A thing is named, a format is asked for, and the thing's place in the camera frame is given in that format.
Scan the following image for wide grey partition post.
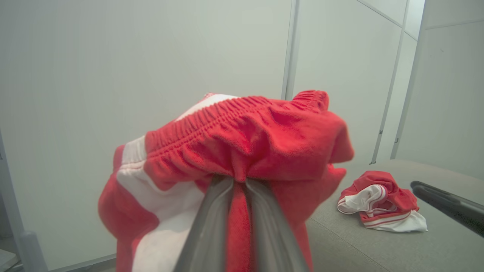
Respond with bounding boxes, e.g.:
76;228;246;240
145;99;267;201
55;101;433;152
281;0;300;100

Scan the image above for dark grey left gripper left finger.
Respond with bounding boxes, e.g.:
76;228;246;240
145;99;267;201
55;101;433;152
174;175;235;272

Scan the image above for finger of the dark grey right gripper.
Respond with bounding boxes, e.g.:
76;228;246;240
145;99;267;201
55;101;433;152
410;181;484;238

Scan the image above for red shorts with white stripe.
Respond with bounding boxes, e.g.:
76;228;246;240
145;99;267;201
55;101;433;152
98;90;355;272

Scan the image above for grey partition post with foot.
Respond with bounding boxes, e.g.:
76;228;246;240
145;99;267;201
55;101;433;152
0;132;48;272

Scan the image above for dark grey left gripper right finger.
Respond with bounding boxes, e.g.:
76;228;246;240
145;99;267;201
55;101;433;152
245;178;309;272

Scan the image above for thin grey partition post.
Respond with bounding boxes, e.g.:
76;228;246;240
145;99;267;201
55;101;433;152
389;0;428;159
370;0;411;165

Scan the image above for beige grey fabric sofa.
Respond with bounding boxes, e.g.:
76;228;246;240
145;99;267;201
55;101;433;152
304;159;484;272

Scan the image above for red and white garment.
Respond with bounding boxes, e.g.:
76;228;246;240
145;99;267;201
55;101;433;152
337;170;428;232

